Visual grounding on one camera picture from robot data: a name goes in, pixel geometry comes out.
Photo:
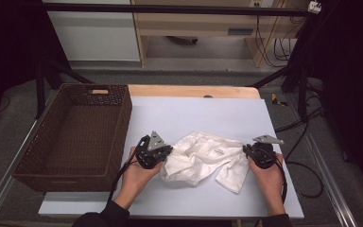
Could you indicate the white baby romper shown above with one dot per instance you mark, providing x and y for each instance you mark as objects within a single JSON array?
[{"x": 198, "y": 157}]

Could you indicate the dark curtain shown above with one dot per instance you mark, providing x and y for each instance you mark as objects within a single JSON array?
[
  {"x": 353, "y": 63},
  {"x": 9, "y": 41}
]

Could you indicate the brown wicker basket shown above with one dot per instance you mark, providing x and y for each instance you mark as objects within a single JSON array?
[{"x": 75, "y": 142}]

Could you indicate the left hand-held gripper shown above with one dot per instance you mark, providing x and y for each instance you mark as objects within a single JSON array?
[{"x": 152, "y": 151}]

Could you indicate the white power adapter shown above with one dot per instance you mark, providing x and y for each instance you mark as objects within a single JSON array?
[{"x": 314, "y": 7}]

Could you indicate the person's left hand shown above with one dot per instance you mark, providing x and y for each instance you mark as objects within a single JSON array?
[{"x": 138, "y": 178}]

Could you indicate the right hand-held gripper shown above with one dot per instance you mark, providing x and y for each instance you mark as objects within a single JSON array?
[{"x": 263, "y": 154}]

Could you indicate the person's right hand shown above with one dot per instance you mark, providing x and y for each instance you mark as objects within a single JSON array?
[{"x": 271, "y": 181}]

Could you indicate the black metal stand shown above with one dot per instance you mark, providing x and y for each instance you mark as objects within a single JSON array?
[
  {"x": 40, "y": 91},
  {"x": 302, "y": 94}
]

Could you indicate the wooden desk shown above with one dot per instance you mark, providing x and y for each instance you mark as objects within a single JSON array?
[{"x": 195, "y": 26}]

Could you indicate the person's dark torso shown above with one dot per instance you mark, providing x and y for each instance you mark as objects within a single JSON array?
[{"x": 176, "y": 223}]

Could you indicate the white cabinet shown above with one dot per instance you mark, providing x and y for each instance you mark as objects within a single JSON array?
[{"x": 94, "y": 38}]

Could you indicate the black horizontal metal bar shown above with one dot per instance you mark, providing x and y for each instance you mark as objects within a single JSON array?
[{"x": 170, "y": 8}]

